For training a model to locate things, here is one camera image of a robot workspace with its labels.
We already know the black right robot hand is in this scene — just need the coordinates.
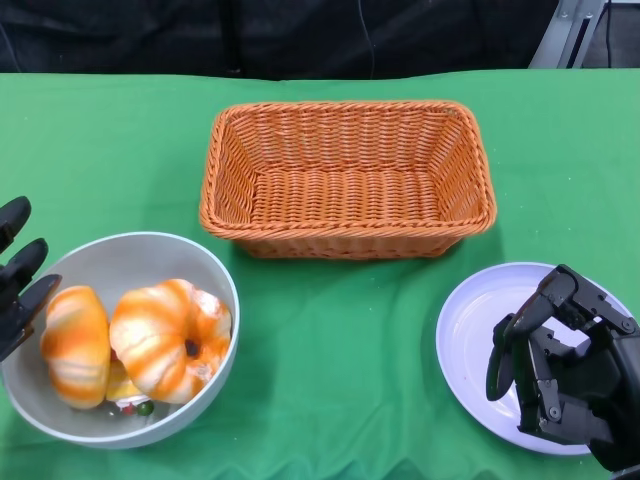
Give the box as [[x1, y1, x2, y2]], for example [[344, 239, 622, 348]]
[[485, 264, 640, 471]]

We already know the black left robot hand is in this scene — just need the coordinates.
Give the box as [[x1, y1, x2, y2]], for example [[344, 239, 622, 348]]
[[0, 195, 63, 362]]

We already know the orange striped bread bun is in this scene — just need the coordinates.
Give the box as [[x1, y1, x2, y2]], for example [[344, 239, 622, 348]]
[[39, 284, 112, 411]]

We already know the grey bowl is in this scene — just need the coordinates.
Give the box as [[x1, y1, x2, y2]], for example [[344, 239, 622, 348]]
[[1, 230, 241, 450]]

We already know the lilac plate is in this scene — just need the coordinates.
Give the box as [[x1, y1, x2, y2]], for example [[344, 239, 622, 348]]
[[435, 261, 626, 456]]

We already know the orange striped ring bread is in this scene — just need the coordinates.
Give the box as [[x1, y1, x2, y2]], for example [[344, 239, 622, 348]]
[[108, 278, 234, 404]]

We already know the yellow layered cake slice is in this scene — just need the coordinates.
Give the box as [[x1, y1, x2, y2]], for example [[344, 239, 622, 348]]
[[107, 359, 156, 419]]

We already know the orange wicker basket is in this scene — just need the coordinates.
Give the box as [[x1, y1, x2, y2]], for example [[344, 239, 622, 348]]
[[198, 99, 497, 260]]

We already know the green tablecloth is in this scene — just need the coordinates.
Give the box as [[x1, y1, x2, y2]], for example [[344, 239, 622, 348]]
[[0, 67, 640, 480]]

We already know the black backdrop curtain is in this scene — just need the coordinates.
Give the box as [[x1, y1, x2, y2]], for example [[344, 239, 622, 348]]
[[0, 0, 559, 81]]

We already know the grey metal frame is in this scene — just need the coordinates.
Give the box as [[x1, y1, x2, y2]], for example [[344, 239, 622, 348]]
[[527, 0, 609, 70]]

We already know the thin black hanging cable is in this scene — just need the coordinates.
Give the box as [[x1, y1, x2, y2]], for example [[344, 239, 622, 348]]
[[357, 0, 376, 79]]

